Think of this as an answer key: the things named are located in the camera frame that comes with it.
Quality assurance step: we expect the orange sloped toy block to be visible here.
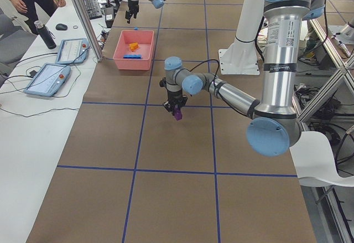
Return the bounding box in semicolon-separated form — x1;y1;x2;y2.
129;42;139;52

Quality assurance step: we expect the brown paper table cover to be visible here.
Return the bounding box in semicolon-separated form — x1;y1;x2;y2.
28;0;316;242

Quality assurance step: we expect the black water bottle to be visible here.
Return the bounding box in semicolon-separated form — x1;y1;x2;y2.
34;20;56;49

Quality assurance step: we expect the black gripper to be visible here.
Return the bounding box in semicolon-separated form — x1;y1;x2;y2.
126;1;139;23
163;90;188;112

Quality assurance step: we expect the long blue toy block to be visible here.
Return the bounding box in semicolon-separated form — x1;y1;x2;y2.
123;54;142;59

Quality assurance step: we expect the black braided cable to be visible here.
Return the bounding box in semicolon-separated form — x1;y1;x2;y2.
190;59;221;89

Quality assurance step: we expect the black computer mouse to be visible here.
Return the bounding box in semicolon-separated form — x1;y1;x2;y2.
55;23;67;31

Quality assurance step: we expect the black keyboard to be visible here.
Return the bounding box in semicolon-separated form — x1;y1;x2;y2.
82;0;102;19

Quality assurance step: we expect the near teach pendant tablet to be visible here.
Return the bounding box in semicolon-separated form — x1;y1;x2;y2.
24;63;71;97

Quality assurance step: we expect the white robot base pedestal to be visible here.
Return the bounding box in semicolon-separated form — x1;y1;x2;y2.
218;0;264;75

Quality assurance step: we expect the white chair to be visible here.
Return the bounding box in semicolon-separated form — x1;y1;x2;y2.
290;131;353;187

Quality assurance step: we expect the aluminium frame post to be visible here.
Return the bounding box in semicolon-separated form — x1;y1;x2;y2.
71;0;103;62

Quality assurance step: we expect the pink plastic box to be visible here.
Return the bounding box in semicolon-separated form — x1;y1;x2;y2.
113;30;154;70

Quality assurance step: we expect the far teach pendant tablet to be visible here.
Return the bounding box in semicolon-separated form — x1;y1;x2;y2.
55;38;90;65

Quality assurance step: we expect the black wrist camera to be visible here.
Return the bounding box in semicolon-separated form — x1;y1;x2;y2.
159;77;166;88

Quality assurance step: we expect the purple toy block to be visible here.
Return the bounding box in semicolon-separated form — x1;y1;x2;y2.
174;108;183;121

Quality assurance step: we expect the teach pendant tablet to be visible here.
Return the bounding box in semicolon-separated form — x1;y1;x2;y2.
55;38;90;65
24;63;71;97

